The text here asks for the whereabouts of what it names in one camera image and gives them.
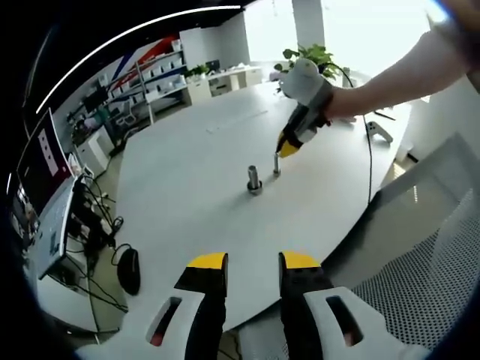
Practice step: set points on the long ceiling strip light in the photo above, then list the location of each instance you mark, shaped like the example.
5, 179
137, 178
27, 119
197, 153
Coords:
112, 39

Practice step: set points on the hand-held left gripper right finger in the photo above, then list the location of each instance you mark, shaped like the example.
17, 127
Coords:
300, 311

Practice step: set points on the thick metal threaded stud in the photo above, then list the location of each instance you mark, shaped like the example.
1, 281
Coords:
253, 174

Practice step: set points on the white upright post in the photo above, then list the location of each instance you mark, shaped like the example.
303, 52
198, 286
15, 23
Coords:
144, 93

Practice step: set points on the dark metal washer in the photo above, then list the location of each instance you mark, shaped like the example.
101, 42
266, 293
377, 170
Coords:
255, 192

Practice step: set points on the white handheld controller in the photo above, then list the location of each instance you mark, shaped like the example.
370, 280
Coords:
378, 131

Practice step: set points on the shelf with white bins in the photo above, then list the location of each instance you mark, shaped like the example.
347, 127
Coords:
157, 73

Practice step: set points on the white floor cabinet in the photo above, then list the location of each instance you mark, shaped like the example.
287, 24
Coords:
93, 152

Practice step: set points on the thin metal threaded stud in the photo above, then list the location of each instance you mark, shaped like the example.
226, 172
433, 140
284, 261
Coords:
276, 165

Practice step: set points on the green potted plant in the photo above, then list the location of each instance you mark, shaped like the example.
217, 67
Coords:
318, 56

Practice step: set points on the small green counter plant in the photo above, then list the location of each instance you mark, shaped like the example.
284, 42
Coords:
197, 70

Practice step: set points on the grey mesh chair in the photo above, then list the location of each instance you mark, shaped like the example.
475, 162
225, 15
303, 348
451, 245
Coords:
431, 225

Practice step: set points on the white counter cabinet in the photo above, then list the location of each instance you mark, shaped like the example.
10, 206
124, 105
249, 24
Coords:
225, 82

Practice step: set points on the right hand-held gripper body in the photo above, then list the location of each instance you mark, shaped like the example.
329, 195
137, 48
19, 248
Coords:
305, 84

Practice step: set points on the black oval object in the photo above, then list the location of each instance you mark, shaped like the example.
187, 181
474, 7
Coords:
128, 272

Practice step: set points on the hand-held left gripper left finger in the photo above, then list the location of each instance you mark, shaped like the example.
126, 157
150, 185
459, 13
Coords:
210, 311

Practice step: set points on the white laptop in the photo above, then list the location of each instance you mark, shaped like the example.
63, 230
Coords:
52, 225

